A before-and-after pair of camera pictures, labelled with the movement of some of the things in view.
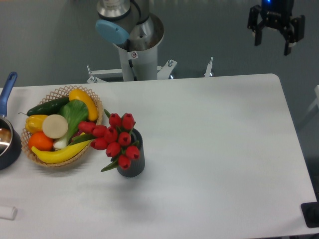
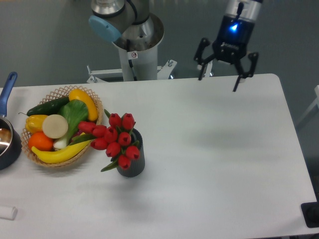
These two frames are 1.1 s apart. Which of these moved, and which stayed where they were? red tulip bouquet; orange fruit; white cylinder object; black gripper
Moved: black gripper
Stayed: white cylinder object; orange fruit; red tulip bouquet
